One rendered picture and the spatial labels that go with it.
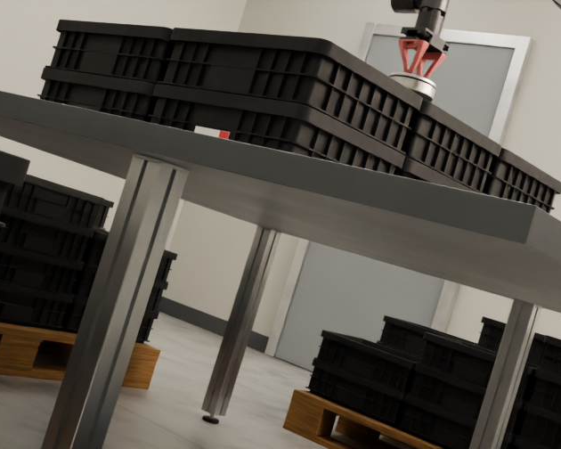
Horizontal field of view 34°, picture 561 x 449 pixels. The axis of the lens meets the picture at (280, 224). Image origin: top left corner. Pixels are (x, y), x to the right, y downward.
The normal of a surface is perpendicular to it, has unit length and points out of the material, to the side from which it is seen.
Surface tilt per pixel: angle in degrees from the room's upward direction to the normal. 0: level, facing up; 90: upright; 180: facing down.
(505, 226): 90
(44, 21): 90
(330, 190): 90
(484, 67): 90
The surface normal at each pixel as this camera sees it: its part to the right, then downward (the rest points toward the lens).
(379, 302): -0.58, -0.21
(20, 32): 0.76, 0.22
